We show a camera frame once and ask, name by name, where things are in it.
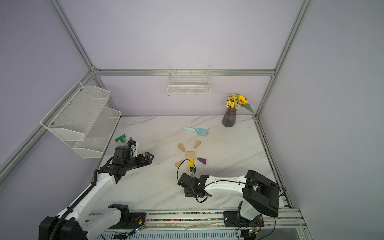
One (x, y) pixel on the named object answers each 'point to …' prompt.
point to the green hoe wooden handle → (121, 138)
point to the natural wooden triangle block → (181, 147)
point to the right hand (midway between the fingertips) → (191, 191)
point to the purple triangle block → (203, 160)
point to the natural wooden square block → (190, 155)
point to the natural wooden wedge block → (178, 164)
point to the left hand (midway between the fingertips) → (146, 159)
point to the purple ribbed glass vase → (229, 117)
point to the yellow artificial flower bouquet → (235, 101)
